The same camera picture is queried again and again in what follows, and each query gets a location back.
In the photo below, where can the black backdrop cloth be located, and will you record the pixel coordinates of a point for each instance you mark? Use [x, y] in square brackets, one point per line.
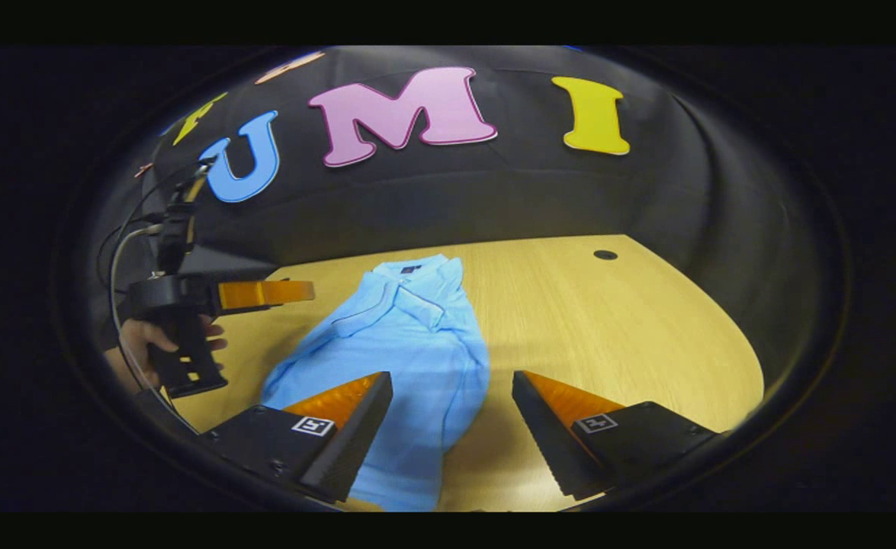
[493, 191]

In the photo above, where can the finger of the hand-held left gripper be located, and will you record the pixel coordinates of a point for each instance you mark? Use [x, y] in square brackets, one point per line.
[223, 263]
[264, 293]

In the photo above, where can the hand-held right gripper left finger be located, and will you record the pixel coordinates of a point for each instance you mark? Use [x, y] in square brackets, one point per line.
[352, 438]

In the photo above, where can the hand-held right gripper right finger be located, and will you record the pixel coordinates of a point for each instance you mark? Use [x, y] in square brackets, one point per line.
[550, 438]

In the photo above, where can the red backdrop clip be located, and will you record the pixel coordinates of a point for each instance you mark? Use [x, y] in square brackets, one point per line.
[143, 169]

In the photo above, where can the light blue T-shirt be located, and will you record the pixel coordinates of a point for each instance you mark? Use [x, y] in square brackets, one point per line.
[417, 343]

